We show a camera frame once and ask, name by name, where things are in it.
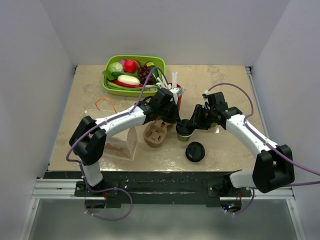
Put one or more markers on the green plastic bin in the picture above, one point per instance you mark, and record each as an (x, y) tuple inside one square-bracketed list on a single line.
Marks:
[(155, 64)]

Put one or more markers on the cardboard cup carrier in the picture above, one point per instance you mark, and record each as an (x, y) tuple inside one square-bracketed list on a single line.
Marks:
[(156, 132)]

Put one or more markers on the white radish toy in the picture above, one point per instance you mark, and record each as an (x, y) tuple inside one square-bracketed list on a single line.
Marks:
[(129, 80)]

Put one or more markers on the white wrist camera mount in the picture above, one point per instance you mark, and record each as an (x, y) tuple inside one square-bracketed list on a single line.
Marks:
[(205, 96), (174, 90)]

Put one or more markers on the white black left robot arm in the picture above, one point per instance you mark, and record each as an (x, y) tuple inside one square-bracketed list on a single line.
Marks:
[(89, 138)]

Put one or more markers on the green cabbage toy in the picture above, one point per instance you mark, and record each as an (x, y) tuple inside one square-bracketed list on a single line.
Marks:
[(115, 67)]

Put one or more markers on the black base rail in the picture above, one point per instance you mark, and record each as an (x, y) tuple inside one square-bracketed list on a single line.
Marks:
[(155, 188)]

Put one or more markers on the green paper cup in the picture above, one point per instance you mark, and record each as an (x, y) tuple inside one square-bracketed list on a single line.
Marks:
[(213, 124), (183, 139)]

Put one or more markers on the red ribbed cup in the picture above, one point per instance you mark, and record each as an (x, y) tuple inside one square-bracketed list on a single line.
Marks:
[(179, 100)]

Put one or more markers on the red chili toy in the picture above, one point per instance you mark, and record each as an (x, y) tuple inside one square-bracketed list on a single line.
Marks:
[(119, 83)]

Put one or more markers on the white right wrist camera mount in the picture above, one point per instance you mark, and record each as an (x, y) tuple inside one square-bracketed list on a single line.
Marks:
[(205, 96)]

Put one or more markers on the black lid stack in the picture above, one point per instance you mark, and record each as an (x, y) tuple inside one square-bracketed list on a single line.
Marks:
[(195, 152)]

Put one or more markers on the red apple toy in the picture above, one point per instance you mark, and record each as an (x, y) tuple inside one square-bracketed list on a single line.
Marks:
[(130, 66)]

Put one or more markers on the paper bag orange handles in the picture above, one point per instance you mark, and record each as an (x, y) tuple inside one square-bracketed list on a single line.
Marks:
[(121, 146)]

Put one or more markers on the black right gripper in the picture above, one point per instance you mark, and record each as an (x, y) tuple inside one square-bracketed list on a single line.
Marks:
[(196, 119)]

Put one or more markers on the black coffee lid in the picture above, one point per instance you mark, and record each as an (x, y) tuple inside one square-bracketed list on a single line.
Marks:
[(182, 129)]

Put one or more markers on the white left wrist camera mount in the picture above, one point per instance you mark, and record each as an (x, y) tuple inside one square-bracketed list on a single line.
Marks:
[(174, 90)]

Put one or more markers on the dark grape bunch toy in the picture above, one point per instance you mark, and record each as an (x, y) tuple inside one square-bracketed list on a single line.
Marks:
[(142, 72)]

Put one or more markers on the aluminium frame rail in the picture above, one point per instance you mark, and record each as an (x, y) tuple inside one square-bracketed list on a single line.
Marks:
[(54, 189)]

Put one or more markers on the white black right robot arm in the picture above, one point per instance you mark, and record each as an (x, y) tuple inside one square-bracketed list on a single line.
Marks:
[(271, 171)]

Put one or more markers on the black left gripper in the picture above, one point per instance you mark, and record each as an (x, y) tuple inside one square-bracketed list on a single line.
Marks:
[(175, 118)]

